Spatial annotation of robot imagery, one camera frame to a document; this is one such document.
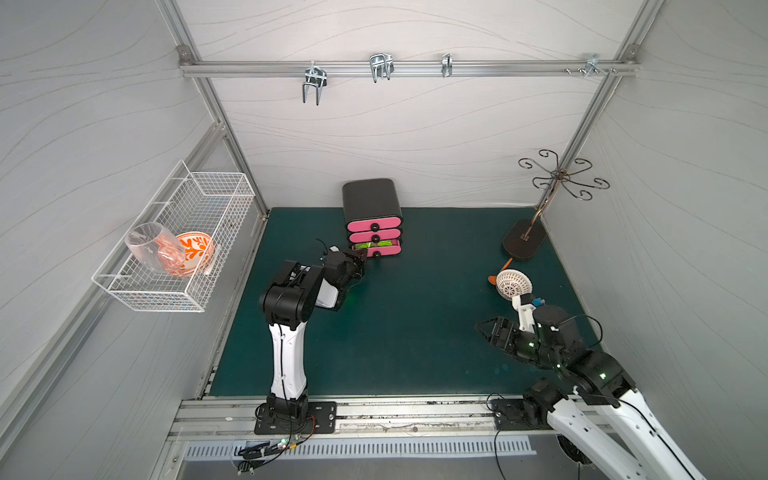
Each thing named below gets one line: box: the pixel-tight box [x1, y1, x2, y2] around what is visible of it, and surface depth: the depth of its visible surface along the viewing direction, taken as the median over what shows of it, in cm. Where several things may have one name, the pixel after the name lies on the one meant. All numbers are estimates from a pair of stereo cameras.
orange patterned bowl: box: [157, 232, 215, 277], surface depth 67 cm
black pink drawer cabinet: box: [342, 178, 404, 258], surface depth 106 cm
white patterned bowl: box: [496, 269, 533, 301], surface depth 98 cm
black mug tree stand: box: [503, 150, 610, 259], surface depth 110 cm
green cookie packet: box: [354, 240, 393, 250], surface depth 106 cm
